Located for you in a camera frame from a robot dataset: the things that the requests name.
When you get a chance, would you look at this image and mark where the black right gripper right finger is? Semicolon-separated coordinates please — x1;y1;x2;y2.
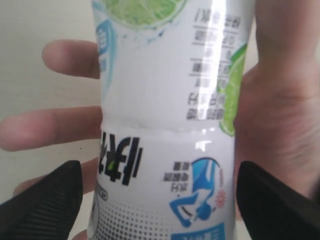
236;161;320;240

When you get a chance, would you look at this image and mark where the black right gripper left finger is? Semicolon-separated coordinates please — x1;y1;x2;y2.
0;160;83;240

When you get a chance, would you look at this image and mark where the white lime label bottle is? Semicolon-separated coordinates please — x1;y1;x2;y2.
86;0;255;240

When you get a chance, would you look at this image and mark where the person's open hand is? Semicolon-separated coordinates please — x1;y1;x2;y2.
0;0;320;205

